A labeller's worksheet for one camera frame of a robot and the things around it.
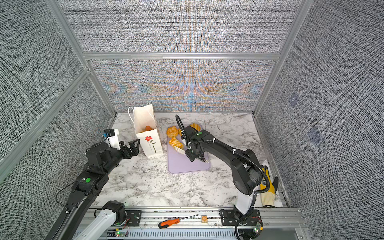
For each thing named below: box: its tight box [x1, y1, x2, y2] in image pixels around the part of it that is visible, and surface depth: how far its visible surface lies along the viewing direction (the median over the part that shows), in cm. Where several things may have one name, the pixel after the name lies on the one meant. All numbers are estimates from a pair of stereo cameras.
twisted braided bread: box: [169, 137, 184, 150], surface depth 99 cm
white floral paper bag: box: [128, 102, 164, 159], surface depth 89 cm
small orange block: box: [201, 215, 208, 223], surface depth 75 cm
